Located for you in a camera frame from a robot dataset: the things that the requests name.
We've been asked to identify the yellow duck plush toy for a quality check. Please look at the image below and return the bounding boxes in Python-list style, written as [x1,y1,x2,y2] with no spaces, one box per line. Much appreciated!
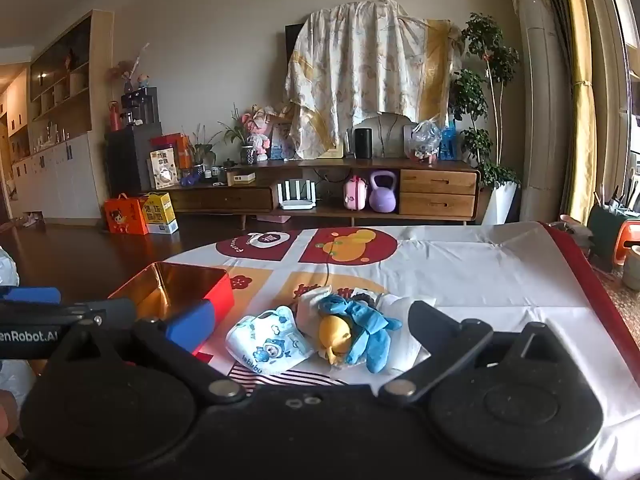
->
[318,315,358,363]

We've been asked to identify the potted tree in white planter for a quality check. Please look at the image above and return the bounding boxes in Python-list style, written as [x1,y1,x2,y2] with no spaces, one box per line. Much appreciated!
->
[449,12,523,226]

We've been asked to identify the red tin box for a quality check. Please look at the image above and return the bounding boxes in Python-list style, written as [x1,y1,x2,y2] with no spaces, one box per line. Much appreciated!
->
[107,261,236,356]

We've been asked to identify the white terry towel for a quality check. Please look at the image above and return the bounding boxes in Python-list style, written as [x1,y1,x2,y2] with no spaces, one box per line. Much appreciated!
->
[350,287,438,376]

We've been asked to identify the picture frame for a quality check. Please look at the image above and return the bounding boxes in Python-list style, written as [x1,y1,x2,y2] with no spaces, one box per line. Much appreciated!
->
[270,122,297,161]

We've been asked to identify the green bin with tools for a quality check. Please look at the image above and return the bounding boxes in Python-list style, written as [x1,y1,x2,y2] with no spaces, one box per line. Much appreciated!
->
[586,185,640,272]

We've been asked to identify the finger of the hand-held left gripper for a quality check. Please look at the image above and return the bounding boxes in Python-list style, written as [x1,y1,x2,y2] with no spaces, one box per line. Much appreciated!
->
[0,298,137,331]
[0,287,62,306]

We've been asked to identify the orange gift box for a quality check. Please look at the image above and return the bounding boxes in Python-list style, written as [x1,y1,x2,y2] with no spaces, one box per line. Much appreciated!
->
[103,193,150,236]

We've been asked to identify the black mini fridge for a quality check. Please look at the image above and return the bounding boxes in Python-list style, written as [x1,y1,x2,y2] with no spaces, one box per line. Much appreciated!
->
[104,122,164,199]

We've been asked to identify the yellow gift box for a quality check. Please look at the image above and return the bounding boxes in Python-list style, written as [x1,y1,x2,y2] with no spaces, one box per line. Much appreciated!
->
[140,192,180,235]

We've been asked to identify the wooden media cabinet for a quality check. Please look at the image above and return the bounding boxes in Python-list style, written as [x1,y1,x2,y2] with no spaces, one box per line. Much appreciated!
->
[169,159,482,227]

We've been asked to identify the white router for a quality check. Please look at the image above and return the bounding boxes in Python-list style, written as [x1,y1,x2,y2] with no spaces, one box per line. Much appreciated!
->
[277,180,319,211]

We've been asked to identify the small potted grass plant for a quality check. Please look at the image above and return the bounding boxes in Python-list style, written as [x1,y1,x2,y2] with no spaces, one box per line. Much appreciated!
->
[191,124,222,170]

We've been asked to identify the grey rounded cushion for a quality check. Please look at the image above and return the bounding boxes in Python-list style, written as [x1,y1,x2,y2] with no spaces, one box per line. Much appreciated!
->
[352,112,417,159]

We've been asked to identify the orange plastic stool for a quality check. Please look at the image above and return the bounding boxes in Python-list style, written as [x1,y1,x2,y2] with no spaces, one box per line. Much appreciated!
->
[612,222,640,267]

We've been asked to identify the black water dispenser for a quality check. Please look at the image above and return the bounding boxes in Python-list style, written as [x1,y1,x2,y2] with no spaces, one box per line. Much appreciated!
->
[122,87,160,126]

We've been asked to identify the red carton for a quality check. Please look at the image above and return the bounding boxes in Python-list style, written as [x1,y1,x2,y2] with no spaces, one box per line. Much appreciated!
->
[149,133,187,153]

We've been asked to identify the white gauze cloth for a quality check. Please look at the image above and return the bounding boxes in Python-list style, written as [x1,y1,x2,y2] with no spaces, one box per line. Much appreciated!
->
[295,285,333,332]

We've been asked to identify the pink toy case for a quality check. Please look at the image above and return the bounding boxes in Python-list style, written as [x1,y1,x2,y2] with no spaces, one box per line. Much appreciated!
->
[343,175,371,211]

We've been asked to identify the pink plush doll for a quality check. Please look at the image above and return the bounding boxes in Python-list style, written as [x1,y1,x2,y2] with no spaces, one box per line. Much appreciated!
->
[242,105,274,162]

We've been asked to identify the blue cartoon face mask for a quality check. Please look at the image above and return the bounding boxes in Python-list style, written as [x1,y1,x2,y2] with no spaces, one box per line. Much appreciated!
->
[225,306,317,377]

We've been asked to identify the cloth-covered standing air conditioner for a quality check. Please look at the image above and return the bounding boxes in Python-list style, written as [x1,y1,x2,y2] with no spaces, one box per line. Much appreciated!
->
[512,0,577,222]

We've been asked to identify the clear plastic bag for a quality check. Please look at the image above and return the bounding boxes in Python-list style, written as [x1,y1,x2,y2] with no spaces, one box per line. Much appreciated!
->
[406,120,444,162]

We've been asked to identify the yellow curtain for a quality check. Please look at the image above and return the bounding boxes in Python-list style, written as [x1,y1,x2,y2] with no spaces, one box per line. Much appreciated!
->
[556,0,603,223]

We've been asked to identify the blue cloth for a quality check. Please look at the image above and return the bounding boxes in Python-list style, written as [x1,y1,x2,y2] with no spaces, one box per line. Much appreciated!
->
[320,294,403,373]

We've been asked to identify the potted orchid plant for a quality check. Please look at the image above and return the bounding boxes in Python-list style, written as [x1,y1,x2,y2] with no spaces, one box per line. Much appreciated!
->
[217,104,258,166]

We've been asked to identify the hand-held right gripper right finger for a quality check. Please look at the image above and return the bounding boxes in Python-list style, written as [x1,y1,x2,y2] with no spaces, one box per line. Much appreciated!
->
[377,301,583,406]

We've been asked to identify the vase with dried flowers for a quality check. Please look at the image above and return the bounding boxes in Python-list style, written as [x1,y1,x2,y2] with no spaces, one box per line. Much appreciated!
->
[112,42,152,94]

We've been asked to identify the wooden wall cabinet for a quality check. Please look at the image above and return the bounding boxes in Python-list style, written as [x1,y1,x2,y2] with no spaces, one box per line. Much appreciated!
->
[0,9,117,222]

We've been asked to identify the white plastic bag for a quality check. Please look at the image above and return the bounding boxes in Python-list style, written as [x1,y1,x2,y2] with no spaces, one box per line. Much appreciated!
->
[0,247,20,289]

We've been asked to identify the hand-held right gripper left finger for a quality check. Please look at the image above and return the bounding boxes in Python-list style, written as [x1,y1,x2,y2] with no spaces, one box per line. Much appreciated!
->
[47,300,248,406]

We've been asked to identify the purple kettlebell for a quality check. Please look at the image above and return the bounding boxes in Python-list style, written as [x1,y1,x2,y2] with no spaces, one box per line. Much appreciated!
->
[369,170,400,213]

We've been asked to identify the black cylinder speaker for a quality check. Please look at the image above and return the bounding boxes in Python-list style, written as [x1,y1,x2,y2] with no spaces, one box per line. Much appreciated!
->
[354,128,375,159]

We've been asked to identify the red and white printed tablecloth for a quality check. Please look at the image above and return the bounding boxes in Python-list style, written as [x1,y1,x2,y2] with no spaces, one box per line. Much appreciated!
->
[160,221,640,480]

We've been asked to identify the white and yellow cereal box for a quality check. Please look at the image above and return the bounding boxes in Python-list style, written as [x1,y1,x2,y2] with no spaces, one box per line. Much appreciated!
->
[147,147,180,190]

